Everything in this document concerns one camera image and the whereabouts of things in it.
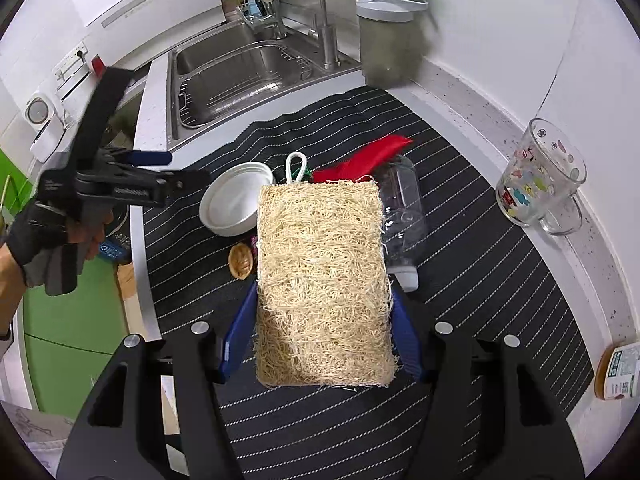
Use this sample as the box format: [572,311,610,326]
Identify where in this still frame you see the clear plastic bottle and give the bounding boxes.
[375,155,428,293]

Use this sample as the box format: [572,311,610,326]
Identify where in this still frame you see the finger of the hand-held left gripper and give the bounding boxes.
[154,169,211,196]
[101,148,174,171]

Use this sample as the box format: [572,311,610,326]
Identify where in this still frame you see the wire sink rack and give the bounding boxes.
[177,42,313,128]

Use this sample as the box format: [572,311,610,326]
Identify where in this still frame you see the grey lid plastic container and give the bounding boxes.
[354,0,431,88]

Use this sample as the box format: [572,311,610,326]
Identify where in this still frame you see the tall chrome faucet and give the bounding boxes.
[300,0,342,71]

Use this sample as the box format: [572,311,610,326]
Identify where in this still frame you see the labelled jar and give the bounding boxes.
[595,342,640,401]

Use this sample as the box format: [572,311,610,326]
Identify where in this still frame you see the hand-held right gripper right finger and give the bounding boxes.
[390,285,586,480]

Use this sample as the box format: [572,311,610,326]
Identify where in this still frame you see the white wall socket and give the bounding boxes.
[52,45,91,81]

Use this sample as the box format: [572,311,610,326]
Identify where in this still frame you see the printed glass mug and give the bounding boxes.
[495,118,588,236]

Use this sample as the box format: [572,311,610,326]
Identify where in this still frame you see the white printed cloth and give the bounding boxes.
[0,400,76,476]

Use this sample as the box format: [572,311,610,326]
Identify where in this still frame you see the person's left hand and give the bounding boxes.
[6,201,116,283]

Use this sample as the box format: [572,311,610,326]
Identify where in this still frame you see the white kitchen appliance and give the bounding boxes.
[67,0,226,56]

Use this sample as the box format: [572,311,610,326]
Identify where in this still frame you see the black striped mat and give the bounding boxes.
[142,85,608,480]

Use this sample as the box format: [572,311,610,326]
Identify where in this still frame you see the stainless steel sink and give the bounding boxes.
[167,20,361,143]

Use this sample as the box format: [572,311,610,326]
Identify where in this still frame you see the person's left forearm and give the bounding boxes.
[0,242,28,356]

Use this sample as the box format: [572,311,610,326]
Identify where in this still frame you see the brown cardboard piece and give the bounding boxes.
[117,260,151,341]

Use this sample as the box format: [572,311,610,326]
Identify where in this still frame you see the red cloth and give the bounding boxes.
[312,135,415,183]

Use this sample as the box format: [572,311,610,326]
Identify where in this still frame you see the white wall device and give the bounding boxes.
[22,91,66,163]

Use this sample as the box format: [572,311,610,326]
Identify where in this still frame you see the beige loofah scrubber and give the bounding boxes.
[252,152,401,391]

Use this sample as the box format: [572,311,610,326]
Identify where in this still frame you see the small chrome faucet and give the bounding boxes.
[241,0,289,41]

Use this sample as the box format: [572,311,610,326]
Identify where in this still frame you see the white bowl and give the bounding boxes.
[199,162,275,237]

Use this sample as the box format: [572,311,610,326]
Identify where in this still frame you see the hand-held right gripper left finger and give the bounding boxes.
[55,280,261,480]

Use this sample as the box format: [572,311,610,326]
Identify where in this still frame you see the brown nut shell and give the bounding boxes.
[228,242,257,278]

